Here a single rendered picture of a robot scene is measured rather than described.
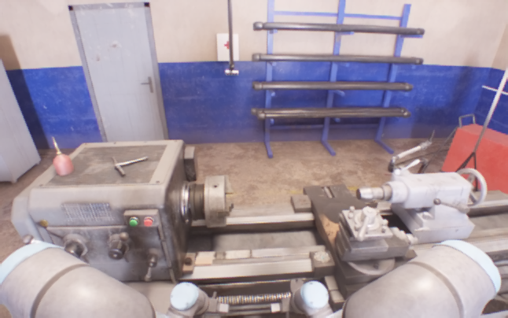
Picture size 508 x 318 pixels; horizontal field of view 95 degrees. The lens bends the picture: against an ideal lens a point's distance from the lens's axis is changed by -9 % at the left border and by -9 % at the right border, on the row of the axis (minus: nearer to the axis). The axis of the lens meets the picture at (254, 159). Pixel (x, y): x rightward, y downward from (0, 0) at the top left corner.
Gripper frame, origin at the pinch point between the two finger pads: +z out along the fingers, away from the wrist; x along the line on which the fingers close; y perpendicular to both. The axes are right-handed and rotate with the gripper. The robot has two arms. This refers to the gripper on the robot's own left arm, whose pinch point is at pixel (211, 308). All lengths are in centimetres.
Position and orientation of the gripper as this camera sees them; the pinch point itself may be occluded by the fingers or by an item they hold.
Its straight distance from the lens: 131.7
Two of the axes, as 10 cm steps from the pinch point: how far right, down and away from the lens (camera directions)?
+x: -9.8, 0.2, 1.8
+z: 1.6, 6.1, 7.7
